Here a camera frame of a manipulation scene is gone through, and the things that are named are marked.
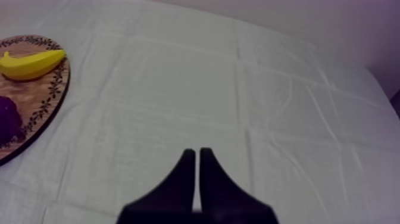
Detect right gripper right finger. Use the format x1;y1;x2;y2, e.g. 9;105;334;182
196;147;280;224

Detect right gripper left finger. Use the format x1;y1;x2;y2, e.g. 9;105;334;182
116;148;197;224

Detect round wooden board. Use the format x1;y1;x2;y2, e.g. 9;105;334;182
0;35;71;167

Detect yellow toy banana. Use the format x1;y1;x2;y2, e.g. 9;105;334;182
0;49;67;81

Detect purple toy grapes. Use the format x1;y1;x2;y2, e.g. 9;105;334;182
0;95;24;148

